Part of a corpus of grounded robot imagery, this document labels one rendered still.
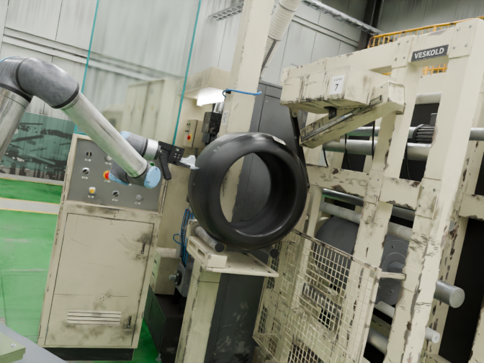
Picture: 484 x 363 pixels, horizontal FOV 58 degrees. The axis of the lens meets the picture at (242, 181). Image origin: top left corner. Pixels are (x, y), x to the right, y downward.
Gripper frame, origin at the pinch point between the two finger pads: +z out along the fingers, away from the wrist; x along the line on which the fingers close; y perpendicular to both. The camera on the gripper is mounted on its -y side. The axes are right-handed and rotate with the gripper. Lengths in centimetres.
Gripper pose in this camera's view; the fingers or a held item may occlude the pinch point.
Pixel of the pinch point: (195, 168)
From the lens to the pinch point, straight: 199.3
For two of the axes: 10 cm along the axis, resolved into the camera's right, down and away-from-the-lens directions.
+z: 8.8, 2.8, 3.9
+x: -3.7, -1.2, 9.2
